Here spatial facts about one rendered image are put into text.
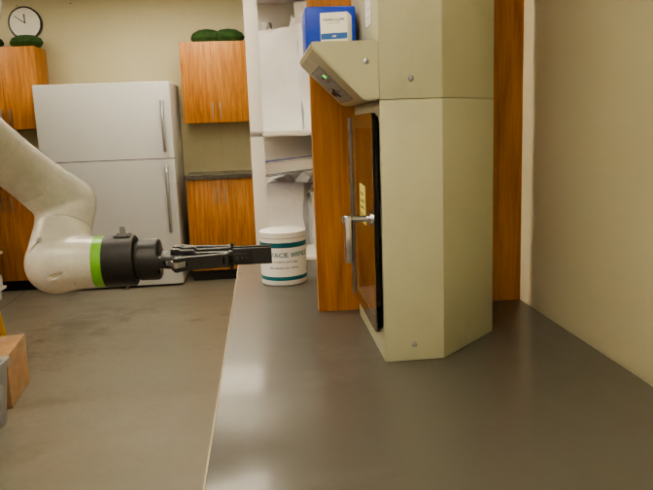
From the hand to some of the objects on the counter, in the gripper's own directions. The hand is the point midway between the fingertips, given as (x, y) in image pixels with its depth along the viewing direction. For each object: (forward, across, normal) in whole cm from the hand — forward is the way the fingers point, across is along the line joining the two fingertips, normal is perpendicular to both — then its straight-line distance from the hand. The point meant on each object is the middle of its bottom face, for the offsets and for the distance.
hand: (252, 254), depth 124 cm
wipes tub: (+7, +65, +22) cm, 69 cm away
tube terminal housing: (+36, +10, +20) cm, 42 cm away
